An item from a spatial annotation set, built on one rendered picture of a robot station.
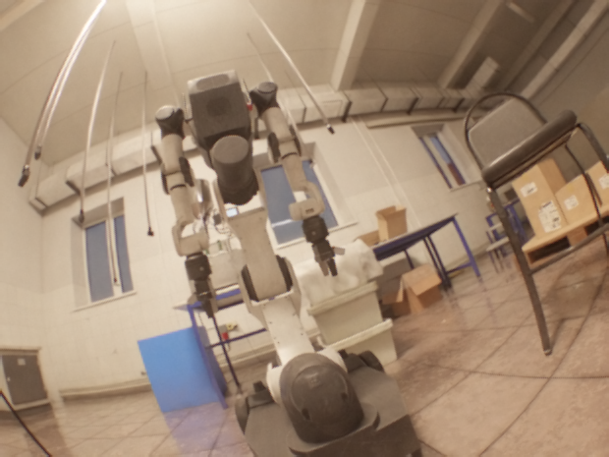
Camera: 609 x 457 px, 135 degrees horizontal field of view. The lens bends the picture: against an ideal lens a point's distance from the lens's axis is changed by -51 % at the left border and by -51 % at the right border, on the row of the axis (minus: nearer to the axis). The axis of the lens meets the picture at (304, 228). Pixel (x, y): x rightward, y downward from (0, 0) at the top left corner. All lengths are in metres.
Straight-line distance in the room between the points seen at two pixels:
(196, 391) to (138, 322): 2.04
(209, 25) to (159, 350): 4.18
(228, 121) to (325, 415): 0.88
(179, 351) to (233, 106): 1.69
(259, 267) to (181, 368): 1.37
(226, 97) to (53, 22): 3.87
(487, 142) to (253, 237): 1.06
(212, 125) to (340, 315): 1.07
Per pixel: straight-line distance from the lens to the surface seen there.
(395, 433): 0.59
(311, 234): 0.90
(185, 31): 4.42
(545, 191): 2.18
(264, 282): 0.86
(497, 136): 1.27
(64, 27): 4.54
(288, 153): 0.98
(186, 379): 2.09
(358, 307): 1.39
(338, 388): 0.51
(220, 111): 0.95
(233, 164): 0.74
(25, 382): 3.80
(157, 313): 3.78
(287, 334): 0.81
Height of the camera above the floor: 0.46
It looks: 17 degrees up
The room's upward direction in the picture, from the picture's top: 22 degrees counter-clockwise
